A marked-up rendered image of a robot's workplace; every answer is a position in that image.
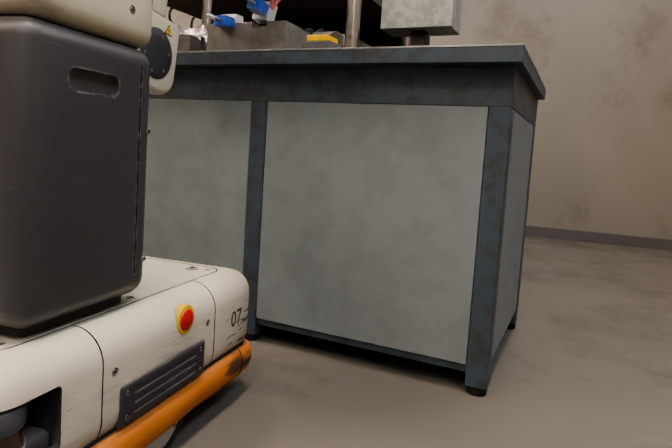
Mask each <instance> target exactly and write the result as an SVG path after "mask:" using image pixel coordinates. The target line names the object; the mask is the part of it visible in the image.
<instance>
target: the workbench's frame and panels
mask: <svg viewBox="0 0 672 448"><path fill-rule="evenodd" d="M545 92H546V89H545V87H544V85H543V83H542V81H541V79H540V77H539V75H538V73H537V71H536V69H535V67H534V65H533V63H532V61H531V59H530V57H529V55H528V53H527V51H526V49H525V47H524V46H476V47H429V48H382V49H335V50H287V51H240V52H193V53H177V57H176V65H175V73H174V80H173V84H172V87H171V88H170V90H169V91H168V92H167V93H165V94H162V95H154V94H150V95H149V107H148V129H150V131H151V132H150V134H147V161H146V188H145V215H144V241H143V256H147V257H154V258H161V259H168V260H175V261H182V262H189V263H196V264H203V265H210V266H217V267H224V268H230V269H234V270H237V271H239V272H240V273H241V274H242V275H243V276H244V277H245V278H246V280H247V282H248V285H249V305H248V324H247V333H246V335H245V337H244V339H246V340H248V341H255V340H258V339H259V338H260V332H261V331H263V330H264V326H268V327H272V328H277V329H281V330H285V331H290V332H294V333H298V334H303V335H307V336H312V337H316V338H320V339H325V340H329V341H333V342H338V343H342V344H347V345H351V346H355V347H360V348H364V349H368V350H373V351H377V352H382V353H386V354H390V355H395V356H399V357H403V358H408V359H412V360H417V361H421V362H425V363H430V364H434V365H439V366H443V367H447V368H452V369H456V370H460V371H465V383H464V384H465V386H466V392H467V393H468V394H470V395H472V396H477V397H483V396H485V395H486V393H487V386H488V384H489V379H490V368H491V360H492V358H493V356H494V354H495V352H496V350H497V348H498V346H499V344H500V342H501V339H502V337H503V335H504V333H505V331H506V329H515V326H516V321H517V315H518V304H519V294H520V283H521V273H522V262H523V252H524V242H525V231H526V221H527V210H528V200H529V189H530V179H531V168H532V158H533V147H534V137H535V126H536V116H537V106H538V100H545Z"/></svg>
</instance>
